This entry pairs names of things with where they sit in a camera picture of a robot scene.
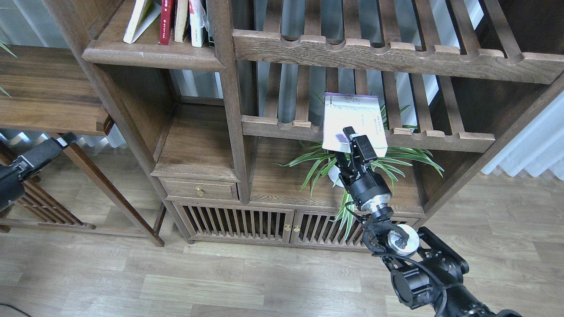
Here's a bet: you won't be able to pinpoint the tan upright book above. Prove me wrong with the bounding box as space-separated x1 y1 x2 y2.
174 0 189 43

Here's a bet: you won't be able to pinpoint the brown wooden side table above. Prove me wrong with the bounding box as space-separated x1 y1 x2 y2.
0 45 166 247

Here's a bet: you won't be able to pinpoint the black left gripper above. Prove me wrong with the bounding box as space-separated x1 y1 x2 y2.
0 132 78 210

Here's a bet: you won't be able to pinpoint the white curtain right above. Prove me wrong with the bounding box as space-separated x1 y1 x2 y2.
481 93 564 180

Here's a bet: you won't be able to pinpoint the white curtain behind shelf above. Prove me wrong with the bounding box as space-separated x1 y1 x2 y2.
171 0 483 125

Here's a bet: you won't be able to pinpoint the red cover book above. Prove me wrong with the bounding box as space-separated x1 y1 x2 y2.
158 0 176 46

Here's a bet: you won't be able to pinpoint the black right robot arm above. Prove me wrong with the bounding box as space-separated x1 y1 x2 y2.
335 127 519 317

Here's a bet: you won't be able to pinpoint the white red upright book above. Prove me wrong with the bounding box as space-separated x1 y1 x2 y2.
189 0 207 48

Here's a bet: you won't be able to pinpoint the dark wooden bookshelf cabinet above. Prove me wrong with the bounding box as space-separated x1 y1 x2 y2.
45 0 563 249

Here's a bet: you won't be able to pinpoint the yellow green cover book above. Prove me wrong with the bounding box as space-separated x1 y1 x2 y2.
123 0 162 44

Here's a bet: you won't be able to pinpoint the dark upright book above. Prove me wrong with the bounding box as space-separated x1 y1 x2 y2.
205 0 215 48

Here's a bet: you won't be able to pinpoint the pale purple cover book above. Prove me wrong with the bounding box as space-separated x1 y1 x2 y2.
322 92 388 157

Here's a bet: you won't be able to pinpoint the slatted wooden rack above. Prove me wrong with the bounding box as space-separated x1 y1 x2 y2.
1 175 96 232

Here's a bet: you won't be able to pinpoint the white plant pot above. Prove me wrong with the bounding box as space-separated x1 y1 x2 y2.
327 165 344 188

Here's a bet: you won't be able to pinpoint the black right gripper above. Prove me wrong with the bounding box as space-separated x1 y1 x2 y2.
335 126 393 214

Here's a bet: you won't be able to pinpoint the black floor cable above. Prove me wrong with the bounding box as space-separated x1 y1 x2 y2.
0 304 29 317

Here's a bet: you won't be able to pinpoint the spider plant green leaves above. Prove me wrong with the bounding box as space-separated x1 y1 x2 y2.
276 93 445 241

